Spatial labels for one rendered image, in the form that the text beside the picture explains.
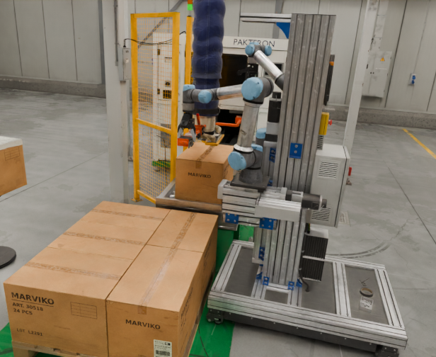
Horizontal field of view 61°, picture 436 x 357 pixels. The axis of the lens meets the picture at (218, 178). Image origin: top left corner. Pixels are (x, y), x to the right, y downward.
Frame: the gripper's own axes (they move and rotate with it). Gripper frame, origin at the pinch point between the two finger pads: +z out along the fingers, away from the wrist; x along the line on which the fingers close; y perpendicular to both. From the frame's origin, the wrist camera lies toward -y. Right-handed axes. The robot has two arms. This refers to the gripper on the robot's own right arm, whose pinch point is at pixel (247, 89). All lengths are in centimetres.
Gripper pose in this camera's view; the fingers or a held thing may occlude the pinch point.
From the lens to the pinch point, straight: 302.8
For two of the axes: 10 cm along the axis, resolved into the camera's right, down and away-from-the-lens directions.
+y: 9.7, 1.3, -2.1
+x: 2.4, -3.1, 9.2
